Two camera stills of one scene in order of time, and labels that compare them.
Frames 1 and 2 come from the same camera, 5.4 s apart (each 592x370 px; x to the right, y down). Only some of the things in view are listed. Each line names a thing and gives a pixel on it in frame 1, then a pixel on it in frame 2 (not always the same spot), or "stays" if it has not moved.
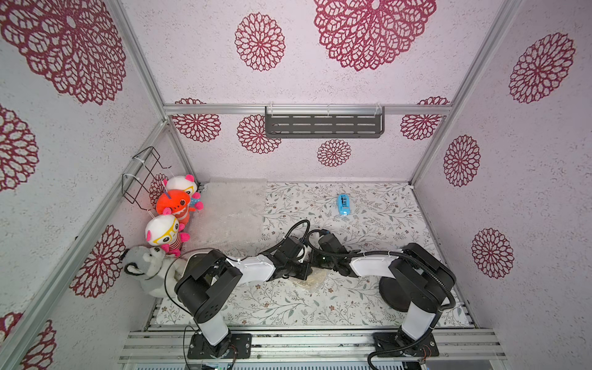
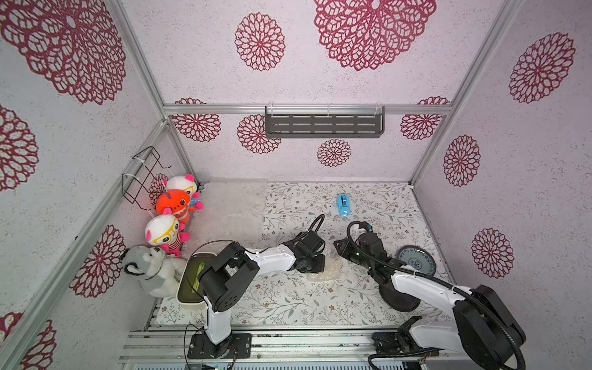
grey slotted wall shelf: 324,122 stays
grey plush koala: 153,270 stays
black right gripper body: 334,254 to 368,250
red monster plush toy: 175,202 stays
